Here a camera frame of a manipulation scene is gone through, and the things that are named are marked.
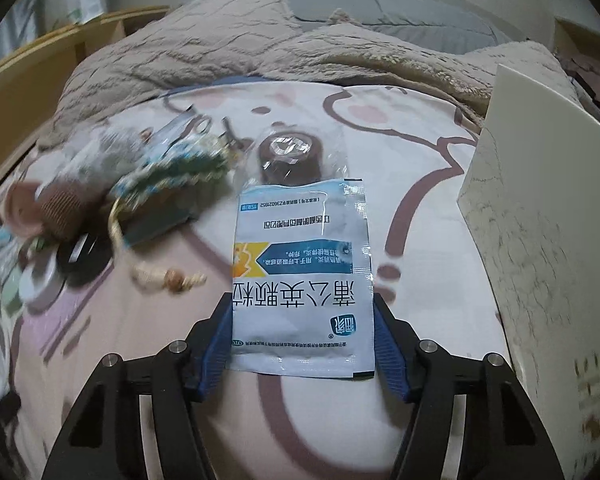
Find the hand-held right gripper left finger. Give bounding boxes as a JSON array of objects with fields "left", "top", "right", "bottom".
[{"left": 45, "top": 291, "right": 236, "bottom": 480}]

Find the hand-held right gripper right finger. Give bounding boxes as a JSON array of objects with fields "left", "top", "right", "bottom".
[{"left": 372, "top": 294, "right": 566, "bottom": 480}]

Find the white blue medicine sachet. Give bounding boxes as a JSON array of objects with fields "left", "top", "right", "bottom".
[{"left": 228, "top": 178, "right": 376, "bottom": 378}]

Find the black round jar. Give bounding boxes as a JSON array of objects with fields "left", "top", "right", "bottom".
[{"left": 55, "top": 232, "right": 115, "bottom": 277}]

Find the white storage box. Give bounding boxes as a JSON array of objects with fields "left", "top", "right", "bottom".
[{"left": 457, "top": 63, "right": 600, "bottom": 480}]

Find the mint green round compact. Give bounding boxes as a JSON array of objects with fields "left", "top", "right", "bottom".
[{"left": 0, "top": 267, "right": 23, "bottom": 306}]

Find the shell bead charm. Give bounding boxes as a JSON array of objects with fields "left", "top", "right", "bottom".
[{"left": 132, "top": 266, "right": 207, "bottom": 293}]

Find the cartoon bear printed bedsheet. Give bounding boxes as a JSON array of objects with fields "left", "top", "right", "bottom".
[{"left": 0, "top": 80, "right": 511, "bottom": 480}]

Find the green patterned pouch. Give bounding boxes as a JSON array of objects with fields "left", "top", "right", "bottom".
[{"left": 110, "top": 147, "right": 231, "bottom": 221}]

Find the white round device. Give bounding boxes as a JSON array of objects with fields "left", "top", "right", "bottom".
[{"left": 20, "top": 255, "right": 66, "bottom": 305}]

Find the brown tape roll in bag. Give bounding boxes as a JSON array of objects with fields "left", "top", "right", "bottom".
[{"left": 245, "top": 125, "right": 348, "bottom": 196}]

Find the brown ribbed band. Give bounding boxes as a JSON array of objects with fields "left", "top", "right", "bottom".
[{"left": 40, "top": 182, "right": 88, "bottom": 241}]

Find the metal keyring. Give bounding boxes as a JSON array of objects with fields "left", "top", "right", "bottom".
[{"left": 192, "top": 115, "right": 243, "bottom": 153}]

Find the clear blue packet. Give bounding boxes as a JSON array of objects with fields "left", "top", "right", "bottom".
[{"left": 147, "top": 110, "right": 211, "bottom": 148}]

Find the beige fuzzy blanket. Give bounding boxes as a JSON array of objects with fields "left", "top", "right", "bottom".
[{"left": 40, "top": 0, "right": 576, "bottom": 146}]

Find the wooden shelf unit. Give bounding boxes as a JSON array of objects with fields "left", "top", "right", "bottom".
[{"left": 0, "top": 5, "right": 171, "bottom": 191}]

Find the grey duvet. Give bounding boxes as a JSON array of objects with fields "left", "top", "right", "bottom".
[{"left": 282, "top": 0, "right": 511, "bottom": 56}]

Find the pile of clothes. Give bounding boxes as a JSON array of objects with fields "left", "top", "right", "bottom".
[{"left": 557, "top": 35, "right": 600, "bottom": 121}]

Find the wooden closet shelf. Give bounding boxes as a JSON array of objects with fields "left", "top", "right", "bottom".
[{"left": 552, "top": 15, "right": 600, "bottom": 126}]

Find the grey curtain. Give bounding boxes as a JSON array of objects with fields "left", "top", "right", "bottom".
[{"left": 0, "top": 0, "right": 48, "bottom": 56}]

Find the pink case with strap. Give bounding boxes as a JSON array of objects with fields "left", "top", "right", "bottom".
[{"left": 7, "top": 180, "right": 48, "bottom": 236}]

